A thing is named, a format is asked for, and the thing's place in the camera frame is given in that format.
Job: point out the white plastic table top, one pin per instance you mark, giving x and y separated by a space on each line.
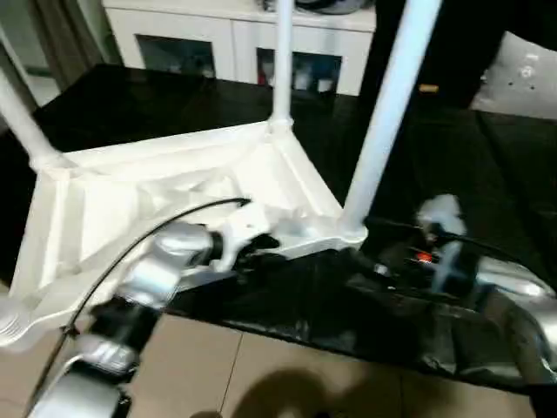
130 192

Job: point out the white plastic table leg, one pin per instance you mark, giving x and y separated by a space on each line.
392 104
9 326
283 61
22 122

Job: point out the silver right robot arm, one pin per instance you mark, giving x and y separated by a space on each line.
518 305

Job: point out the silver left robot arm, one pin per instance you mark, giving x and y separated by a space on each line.
148 270

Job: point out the small yellow label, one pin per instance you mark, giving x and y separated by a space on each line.
428 87

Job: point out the black table mat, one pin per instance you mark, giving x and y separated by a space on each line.
122 104

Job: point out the light grey cushion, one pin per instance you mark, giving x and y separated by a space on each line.
522 74

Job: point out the white glass-door cabinet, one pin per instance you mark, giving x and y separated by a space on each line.
218 35

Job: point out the black tall cabinet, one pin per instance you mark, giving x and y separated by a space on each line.
470 39

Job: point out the grey carry case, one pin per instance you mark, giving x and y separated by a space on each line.
331 4

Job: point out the grey curtain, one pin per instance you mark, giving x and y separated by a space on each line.
65 35

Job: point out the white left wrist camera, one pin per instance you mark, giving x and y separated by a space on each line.
239 231

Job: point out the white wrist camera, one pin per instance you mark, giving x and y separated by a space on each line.
439 218
239 231

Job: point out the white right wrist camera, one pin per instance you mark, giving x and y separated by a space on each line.
439 218

